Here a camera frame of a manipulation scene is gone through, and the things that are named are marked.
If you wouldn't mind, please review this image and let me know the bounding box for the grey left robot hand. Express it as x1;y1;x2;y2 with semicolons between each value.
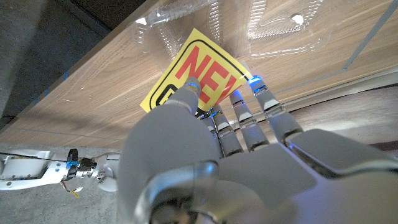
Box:
116;76;398;224

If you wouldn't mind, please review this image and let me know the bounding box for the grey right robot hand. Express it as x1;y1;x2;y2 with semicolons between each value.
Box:
77;152;121;192

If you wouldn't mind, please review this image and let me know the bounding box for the yellow new driver bumper sticker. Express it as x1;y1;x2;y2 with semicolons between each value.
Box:
139;27;253;118

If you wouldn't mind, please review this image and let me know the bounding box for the clear plastic clamshell container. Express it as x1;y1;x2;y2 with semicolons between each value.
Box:
132;0;336;72

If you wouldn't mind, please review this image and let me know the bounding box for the printed sofa backdrop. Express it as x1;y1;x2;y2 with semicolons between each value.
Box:
279;67;398;147

